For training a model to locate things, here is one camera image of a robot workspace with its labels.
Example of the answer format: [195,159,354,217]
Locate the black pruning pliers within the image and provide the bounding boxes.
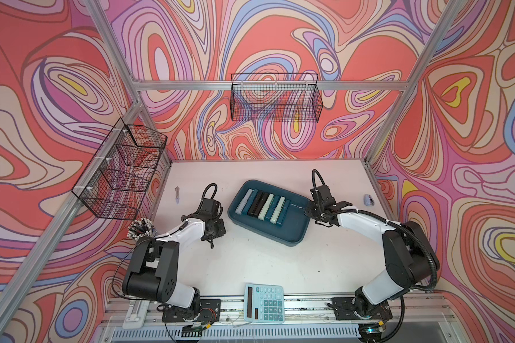
[253,192,270,218]
[247,190,263,217]

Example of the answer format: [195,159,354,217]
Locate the left black wire basket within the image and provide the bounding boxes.
[72,119,167,220]

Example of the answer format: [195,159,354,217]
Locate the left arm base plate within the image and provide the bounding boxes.
[162,298,221,324]

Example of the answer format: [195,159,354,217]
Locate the teal pliers group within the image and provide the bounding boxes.
[276,200,290,226]

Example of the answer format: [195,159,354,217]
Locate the mint green calculator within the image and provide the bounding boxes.
[243,283,286,324]

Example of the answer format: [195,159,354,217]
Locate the back black wire basket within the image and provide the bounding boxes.
[230,71,323,123]

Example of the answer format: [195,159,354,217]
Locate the bundle of pens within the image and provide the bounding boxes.
[127,218,156,241]

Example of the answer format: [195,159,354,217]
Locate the teal pruning pliers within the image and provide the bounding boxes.
[241,190,259,215]

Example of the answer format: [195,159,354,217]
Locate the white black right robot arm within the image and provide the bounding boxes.
[306,185,440,317]

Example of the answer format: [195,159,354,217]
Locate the teal plastic storage box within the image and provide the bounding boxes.
[227,180,310,247]

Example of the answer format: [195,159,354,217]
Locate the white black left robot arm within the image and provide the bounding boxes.
[122,199,226,309]

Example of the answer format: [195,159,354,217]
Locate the grey pruning pliers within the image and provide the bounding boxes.
[235,189,253,215]

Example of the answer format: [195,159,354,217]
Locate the black wire basket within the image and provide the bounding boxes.
[230,71,323,123]
[72,119,167,220]

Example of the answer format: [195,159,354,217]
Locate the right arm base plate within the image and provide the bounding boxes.
[327,297,393,322]

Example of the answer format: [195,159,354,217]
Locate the white plastic bracket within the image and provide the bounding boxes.
[122,300,150,330]

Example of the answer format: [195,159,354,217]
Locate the white vented cable duct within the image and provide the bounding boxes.
[104,323,361,342]

